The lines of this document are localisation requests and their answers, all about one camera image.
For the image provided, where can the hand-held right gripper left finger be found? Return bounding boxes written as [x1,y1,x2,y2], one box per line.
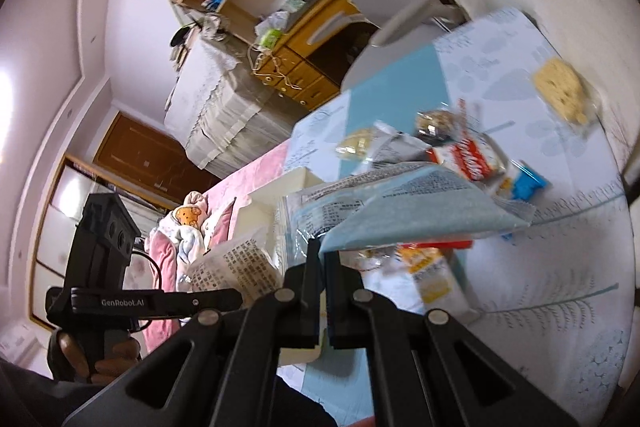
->
[62,238,322,427]

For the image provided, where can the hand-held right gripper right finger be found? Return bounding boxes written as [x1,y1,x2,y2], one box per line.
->
[325,251,582,427]

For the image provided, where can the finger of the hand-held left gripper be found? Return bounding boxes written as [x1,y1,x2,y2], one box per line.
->
[161,288,247,320]

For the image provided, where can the cream storage box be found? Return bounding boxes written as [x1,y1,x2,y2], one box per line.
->
[234,166,332,366]

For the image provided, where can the light blue snack packet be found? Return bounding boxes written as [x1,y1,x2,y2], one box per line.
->
[282,161,532,269]

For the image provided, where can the grey cracker packet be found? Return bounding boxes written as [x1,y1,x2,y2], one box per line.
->
[334,121,437,171]

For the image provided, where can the red white cookie packet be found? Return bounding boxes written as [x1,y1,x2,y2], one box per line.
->
[429,133,512,196]

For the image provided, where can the person's left forearm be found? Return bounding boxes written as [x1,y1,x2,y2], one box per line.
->
[0,354,118,427]

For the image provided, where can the person's left hand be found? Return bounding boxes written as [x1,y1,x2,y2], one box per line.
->
[57,329,143,385]

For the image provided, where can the white text-printed snack packet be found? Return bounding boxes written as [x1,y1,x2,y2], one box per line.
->
[186,226,284,309]

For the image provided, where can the cartoon bear blanket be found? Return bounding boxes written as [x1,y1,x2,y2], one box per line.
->
[159,191,212,260]

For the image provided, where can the orange yellow snack packet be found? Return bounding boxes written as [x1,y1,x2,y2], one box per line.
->
[394,240,482,324]

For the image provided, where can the brown wooden door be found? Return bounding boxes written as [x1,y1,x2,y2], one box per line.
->
[94,111,222,204]

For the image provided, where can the pink blanket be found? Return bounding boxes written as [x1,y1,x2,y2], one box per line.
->
[144,141,297,355]

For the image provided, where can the lace cloth covered furniture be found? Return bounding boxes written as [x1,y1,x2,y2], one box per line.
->
[164,38,302,172]

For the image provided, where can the clear crumb muffin packet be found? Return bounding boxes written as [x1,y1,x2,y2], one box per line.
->
[412,98,490,146]

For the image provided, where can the small blue snack packet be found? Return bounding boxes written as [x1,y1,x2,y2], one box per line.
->
[492,158,552,214]

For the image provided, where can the wooden desk with drawers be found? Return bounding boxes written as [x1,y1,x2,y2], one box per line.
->
[249,0,382,112]

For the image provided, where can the white plastic bag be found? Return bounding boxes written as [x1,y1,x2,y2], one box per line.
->
[254,9,292,52]

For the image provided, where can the clear yellow biscuit packet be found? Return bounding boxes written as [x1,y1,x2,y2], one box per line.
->
[529,53,602,134]

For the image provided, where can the white cables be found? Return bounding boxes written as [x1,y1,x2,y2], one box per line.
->
[247,44,308,105]

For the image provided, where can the dark bed frame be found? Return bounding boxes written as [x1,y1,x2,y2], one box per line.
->
[622,177,640,308]

